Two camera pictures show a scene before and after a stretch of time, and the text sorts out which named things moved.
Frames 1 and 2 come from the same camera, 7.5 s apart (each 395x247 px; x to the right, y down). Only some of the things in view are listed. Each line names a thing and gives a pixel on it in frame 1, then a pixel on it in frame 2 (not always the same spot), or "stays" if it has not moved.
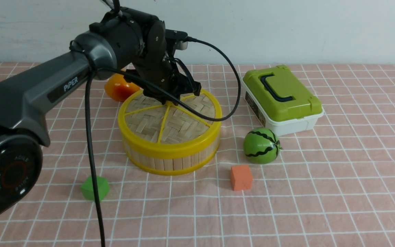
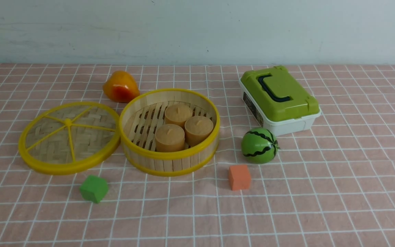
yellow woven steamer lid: (170, 128) → (68, 138)
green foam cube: (87, 188) stays
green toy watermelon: (261, 145) stays
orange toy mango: (117, 87) stays
